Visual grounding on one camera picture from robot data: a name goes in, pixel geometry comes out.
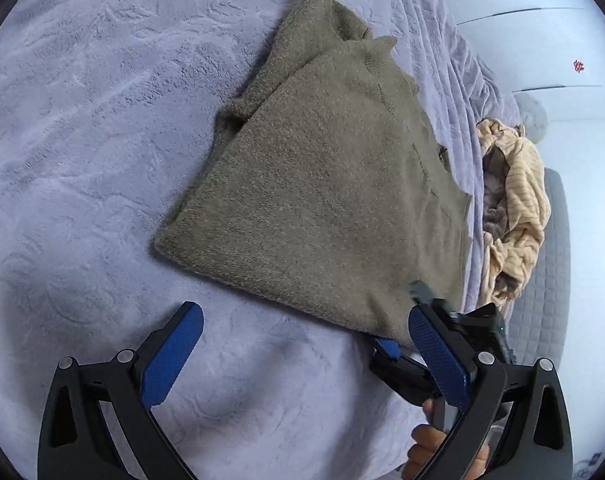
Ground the olive brown knit sweater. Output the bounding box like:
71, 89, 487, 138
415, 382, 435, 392
155, 0, 471, 344

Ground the person's right hand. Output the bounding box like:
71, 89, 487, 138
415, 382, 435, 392
401, 399, 490, 480

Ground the grey quilted headboard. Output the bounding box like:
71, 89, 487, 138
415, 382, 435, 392
507, 169, 571, 365

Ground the beige striped crumpled garment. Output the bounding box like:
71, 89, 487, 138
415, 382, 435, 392
476, 118, 552, 318

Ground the grey fuzzy garment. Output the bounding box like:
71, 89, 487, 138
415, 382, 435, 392
482, 146, 509, 240

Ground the round white plush pillow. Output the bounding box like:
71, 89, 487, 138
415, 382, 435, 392
514, 92, 549, 144

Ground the red wardrobe sticker lower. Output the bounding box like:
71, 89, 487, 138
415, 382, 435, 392
572, 60, 584, 73

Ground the white wardrobe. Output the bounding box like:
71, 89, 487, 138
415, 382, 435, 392
444, 0, 605, 122

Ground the lavender embossed bed blanket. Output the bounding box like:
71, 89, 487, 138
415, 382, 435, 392
0, 0, 518, 479

